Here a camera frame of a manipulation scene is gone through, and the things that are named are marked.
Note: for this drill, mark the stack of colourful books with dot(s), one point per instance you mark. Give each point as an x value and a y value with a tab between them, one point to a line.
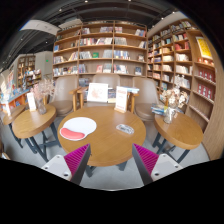
158	109

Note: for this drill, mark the small white sign stand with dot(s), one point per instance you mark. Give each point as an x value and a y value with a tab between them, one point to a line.
31	101

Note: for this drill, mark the light blue book stack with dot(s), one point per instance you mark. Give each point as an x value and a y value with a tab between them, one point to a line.
132	89

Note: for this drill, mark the wide wooden bookshelf unit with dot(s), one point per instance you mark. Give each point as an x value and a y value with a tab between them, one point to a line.
100	43

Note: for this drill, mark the small round wooden table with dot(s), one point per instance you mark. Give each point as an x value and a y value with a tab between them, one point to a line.
13	115

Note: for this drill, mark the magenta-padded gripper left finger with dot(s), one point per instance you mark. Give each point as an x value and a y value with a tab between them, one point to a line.
75	160

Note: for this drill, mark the beige armchair with wooden arms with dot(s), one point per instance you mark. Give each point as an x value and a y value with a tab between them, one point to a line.
145	96
106	79
63	96

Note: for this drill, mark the small distant wooden bookshelf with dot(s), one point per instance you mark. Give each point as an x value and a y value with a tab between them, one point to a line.
26	71

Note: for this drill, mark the tall red white sign stand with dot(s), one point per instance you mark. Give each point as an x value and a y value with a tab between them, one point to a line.
121	98

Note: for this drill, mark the orange book display table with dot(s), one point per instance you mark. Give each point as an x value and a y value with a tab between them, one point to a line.
16	98

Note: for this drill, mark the round wooden side table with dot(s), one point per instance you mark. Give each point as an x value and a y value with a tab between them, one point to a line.
33	121
180	131

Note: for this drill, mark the transparent computer mouse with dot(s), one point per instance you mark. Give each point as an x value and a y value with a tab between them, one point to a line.
125	128

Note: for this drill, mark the white mouse pad red rest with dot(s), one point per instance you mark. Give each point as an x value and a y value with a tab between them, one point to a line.
80	125

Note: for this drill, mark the wooden bookshelf with yellow poster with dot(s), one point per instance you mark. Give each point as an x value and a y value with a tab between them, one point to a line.
186	60

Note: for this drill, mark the glass vase with cream flowers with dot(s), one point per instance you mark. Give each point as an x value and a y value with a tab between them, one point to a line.
169	115

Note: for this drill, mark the dark blue book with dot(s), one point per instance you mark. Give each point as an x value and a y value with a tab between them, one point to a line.
112	95

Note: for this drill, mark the white framed red picture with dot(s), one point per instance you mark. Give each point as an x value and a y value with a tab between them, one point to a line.
97	92

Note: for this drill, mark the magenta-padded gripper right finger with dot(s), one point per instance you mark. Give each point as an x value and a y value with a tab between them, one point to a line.
148	160

